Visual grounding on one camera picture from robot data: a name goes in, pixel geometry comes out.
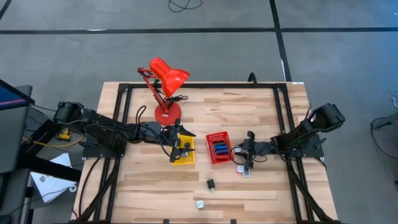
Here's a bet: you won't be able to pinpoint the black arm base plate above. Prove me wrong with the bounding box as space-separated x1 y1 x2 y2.
81 136 128 159
278 133 325 159

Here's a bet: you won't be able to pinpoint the white paper sheets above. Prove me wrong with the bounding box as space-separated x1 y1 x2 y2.
30 152 78 204

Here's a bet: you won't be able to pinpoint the black aluminium table frame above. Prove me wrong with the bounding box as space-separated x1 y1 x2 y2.
70 81 343 224

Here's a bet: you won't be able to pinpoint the yellow cable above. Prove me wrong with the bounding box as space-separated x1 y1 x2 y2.
33 129 85 149

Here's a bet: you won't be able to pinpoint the black lamp cord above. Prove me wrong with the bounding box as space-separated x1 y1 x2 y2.
166 94 189 104

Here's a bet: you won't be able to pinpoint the black floor cable loop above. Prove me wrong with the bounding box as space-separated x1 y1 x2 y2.
167 0 203 14

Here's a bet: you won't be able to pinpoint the red desk lamp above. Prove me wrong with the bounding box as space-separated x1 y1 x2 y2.
136 57 191 127

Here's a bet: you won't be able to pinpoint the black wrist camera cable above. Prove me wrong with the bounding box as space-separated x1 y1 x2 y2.
134 105 172 156
229 145 269 166

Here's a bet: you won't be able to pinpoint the blue screen monitor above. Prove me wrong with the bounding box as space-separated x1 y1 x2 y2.
0 78 36 112

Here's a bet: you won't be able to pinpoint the red plastic basket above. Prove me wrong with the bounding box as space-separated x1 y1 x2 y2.
205 131 234 165

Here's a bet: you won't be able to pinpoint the black cable under table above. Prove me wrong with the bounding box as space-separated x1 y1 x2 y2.
70 157 103 220

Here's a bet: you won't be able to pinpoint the yellow plastic basket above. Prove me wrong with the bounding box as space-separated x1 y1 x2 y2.
172 134 196 165

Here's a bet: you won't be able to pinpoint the black left wrist camera cable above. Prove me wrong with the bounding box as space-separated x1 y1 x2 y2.
134 105 172 156

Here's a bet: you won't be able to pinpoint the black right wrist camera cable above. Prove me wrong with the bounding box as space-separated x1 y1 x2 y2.
229 145 269 166

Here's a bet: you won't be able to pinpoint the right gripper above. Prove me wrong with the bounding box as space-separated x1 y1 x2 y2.
243 130 273 169

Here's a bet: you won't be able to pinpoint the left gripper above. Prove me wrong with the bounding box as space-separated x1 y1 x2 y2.
154 118 197 164

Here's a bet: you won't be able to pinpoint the dark grey side desk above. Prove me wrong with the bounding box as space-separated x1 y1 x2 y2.
0 84 34 224

